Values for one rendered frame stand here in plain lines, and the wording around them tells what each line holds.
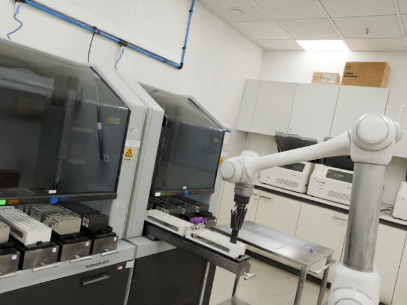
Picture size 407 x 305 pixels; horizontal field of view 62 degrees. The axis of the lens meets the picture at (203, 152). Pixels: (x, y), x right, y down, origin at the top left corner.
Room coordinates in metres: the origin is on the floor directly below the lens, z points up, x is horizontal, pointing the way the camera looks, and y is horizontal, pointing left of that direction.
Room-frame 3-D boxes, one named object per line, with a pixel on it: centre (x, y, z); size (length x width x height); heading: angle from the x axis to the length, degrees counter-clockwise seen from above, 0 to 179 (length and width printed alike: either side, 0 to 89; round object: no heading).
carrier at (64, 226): (1.44, 0.52, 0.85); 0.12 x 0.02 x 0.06; 146
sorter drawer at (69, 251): (1.57, 0.71, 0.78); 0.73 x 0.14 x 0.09; 55
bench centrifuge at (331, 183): (3.81, -1.60, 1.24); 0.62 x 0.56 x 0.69; 145
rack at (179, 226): (1.84, 0.12, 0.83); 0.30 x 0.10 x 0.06; 55
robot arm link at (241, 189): (1.60, -0.22, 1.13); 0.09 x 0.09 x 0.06
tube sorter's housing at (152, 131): (2.33, 0.42, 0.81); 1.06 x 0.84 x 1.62; 55
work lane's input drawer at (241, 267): (1.73, -0.03, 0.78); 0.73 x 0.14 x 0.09; 55
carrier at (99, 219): (1.56, 0.43, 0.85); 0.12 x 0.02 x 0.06; 145
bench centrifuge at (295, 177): (4.14, -1.12, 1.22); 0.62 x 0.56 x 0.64; 143
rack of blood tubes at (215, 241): (1.66, -0.14, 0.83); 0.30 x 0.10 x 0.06; 55
